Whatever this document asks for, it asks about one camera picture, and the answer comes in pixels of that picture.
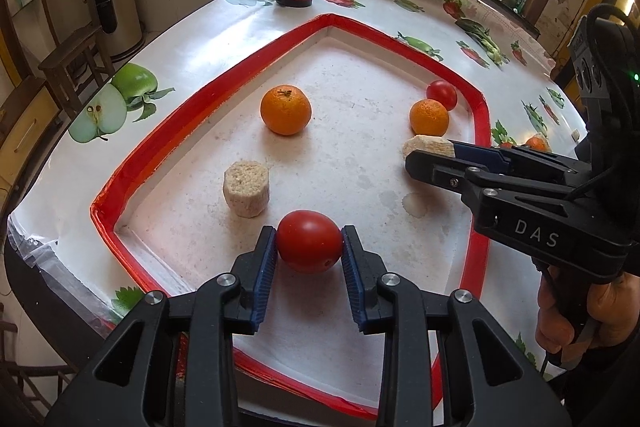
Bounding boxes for wooden stool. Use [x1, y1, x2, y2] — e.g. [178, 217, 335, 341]
[39, 24, 116, 118]

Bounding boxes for fruit print plastic tablecloth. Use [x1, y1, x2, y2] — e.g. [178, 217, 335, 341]
[7, 0, 591, 427]

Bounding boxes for person's right forearm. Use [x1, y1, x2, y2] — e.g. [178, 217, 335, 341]
[550, 337, 640, 427]

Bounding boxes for beige foam chunk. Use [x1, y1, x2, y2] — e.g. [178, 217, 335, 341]
[402, 135, 456, 168]
[223, 160, 271, 218]

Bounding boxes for red tomato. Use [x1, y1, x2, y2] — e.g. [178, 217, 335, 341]
[276, 210, 344, 275]
[426, 80, 459, 112]

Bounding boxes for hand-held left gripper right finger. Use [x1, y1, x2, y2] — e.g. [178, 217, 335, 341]
[341, 224, 571, 427]

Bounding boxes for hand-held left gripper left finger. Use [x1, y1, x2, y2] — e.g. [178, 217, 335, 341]
[45, 225, 278, 427]

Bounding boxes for wooden cabinet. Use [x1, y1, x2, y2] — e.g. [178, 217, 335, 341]
[0, 77, 63, 198]

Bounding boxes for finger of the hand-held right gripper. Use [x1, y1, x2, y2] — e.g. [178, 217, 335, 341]
[447, 139, 589, 188]
[405, 149, 490, 204]

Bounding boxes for red rimmed white tray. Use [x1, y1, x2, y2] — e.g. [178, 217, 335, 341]
[90, 13, 493, 420]

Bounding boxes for person's right hand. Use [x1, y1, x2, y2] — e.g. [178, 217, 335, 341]
[534, 267, 640, 355]

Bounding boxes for green leafy vegetable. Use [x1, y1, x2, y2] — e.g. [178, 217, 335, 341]
[456, 18, 508, 66]

